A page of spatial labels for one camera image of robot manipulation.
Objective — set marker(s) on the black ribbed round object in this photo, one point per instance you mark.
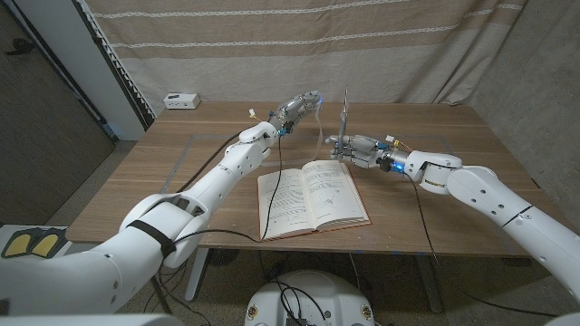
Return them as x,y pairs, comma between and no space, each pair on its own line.
223,256

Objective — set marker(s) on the open book with red cover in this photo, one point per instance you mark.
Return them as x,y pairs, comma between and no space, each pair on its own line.
326,204

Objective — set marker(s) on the white power strip box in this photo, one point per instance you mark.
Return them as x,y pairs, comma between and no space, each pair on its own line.
181,101

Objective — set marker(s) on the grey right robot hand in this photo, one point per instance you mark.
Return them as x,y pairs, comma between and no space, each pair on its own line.
362,149

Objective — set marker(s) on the white robot torso base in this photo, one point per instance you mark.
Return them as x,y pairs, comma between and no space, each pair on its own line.
326,299

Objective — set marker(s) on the grey textured backdrop cloth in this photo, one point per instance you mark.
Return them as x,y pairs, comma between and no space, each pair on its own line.
534,90

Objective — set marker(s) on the beige striped curtain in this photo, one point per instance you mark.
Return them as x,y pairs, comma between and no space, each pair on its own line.
294,54

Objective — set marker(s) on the grey metal table leg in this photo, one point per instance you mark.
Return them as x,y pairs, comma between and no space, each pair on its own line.
197,276
430,285

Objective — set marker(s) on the yellow black foot pedal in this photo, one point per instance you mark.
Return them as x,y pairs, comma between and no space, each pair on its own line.
17,244
47,243

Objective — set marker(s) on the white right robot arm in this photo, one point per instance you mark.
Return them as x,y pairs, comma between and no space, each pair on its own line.
498,204

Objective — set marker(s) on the black backdrop frame pole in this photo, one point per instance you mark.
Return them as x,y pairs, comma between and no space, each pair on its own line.
115,68

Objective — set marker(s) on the clear tape strip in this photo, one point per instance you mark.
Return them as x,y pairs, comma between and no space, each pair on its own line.
319,131

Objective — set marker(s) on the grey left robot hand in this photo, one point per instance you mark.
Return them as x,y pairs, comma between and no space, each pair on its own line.
294,106

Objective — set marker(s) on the white floor platform board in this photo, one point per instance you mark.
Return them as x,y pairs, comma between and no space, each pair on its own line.
77,248

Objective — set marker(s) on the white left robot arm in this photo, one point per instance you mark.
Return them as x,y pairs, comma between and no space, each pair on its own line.
217,181

